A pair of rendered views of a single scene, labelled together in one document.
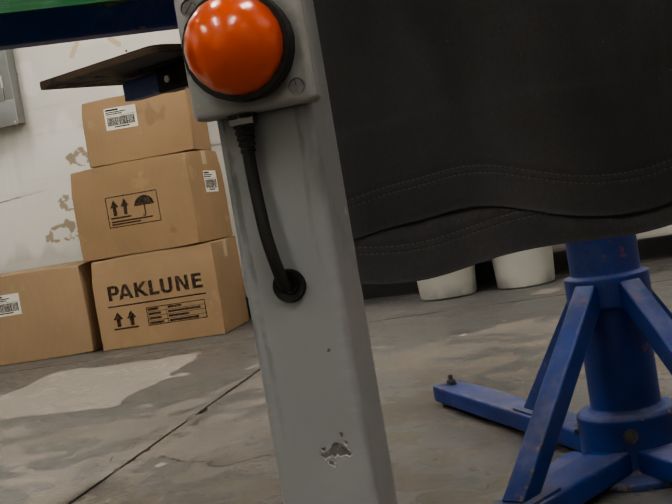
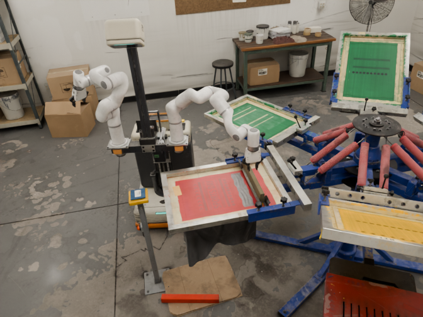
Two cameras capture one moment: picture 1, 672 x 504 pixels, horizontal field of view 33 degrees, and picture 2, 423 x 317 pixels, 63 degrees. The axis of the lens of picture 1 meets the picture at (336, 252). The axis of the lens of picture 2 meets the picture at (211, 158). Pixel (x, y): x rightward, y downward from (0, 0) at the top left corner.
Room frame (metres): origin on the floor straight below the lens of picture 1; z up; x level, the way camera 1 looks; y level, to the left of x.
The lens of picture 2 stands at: (0.25, -1.85, 2.47)
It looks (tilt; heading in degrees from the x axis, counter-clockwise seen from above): 35 degrees down; 67
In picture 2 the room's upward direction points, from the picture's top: 4 degrees counter-clockwise
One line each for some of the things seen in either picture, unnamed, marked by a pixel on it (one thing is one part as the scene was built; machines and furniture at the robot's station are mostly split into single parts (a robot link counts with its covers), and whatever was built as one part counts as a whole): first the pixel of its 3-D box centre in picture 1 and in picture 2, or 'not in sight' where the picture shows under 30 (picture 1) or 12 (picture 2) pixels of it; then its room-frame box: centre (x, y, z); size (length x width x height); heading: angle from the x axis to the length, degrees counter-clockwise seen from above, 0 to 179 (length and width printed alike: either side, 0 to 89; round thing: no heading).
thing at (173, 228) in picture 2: not in sight; (222, 190); (1.00, -0.23, 0.97); 0.79 x 0.58 x 0.04; 167
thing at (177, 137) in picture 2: not in sight; (176, 129); (0.88, 0.29, 1.21); 0.16 x 0.13 x 0.15; 66
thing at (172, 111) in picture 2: not in sight; (174, 111); (0.88, 0.28, 1.37); 0.13 x 0.10 x 0.16; 31
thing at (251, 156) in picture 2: not in sight; (252, 153); (1.20, -0.27, 1.22); 0.10 x 0.07 x 0.11; 167
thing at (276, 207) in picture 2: not in sight; (270, 211); (1.17, -0.55, 0.98); 0.30 x 0.05 x 0.07; 167
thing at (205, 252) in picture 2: not in sight; (223, 238); (0.90, -0.42, 0.74); 0.46 x 0.04 x 0.42; 167
